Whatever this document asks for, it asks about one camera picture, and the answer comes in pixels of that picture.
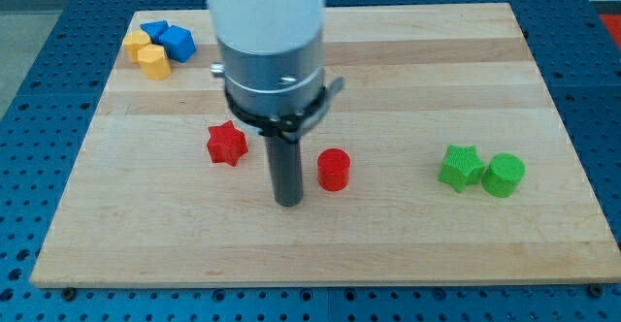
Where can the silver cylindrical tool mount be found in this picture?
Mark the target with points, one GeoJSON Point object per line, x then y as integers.
{"type": "Point", "coordinates": [281, 94]}

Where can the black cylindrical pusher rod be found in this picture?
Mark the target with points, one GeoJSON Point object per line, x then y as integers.
{"type": "Point", "coordinates": [285, 164]}

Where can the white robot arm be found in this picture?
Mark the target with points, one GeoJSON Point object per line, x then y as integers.
{"type": "Point", "coordinates": [266, 26]}

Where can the red star block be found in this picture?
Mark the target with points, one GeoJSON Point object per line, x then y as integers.
{"type": "Point", "coordinates": [226, 144]}

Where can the wooden board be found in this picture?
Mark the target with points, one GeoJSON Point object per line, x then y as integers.
{"type": "Point", "coordinates": [145, 206]}

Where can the green star block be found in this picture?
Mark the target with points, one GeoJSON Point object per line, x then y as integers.
{"type": "Point", "coordinates": [461, 166]}

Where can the red cylinder block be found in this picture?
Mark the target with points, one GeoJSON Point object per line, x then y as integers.
{"type": "Point", "coordinates": [333, 169]}

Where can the blue cube block front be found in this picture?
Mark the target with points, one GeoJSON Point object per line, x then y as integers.
{"type": "Point", "coordinates": [178, 42]}

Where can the yellow hexagon block front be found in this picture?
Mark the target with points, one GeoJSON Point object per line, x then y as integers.
{"type": "Point", "coordinates": [154, 62]}

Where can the yellow hexagon block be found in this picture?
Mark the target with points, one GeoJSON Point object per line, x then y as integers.
{"type": "Point", "coordinates": [154, 62]}
{"type": "Point", "coordinates": [133, 42]}

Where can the blue block rear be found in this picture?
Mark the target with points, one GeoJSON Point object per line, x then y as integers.
{"type": "Point", "coordinates": [155, 29]}

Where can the yellow hexagon block rear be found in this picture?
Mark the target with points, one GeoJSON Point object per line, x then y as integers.
{"type": "Point", "coordinates": [133, 42]}

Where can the green cylinder block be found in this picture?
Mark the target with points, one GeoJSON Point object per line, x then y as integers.
{"type": "Point", "coordinates": [503, 175]}

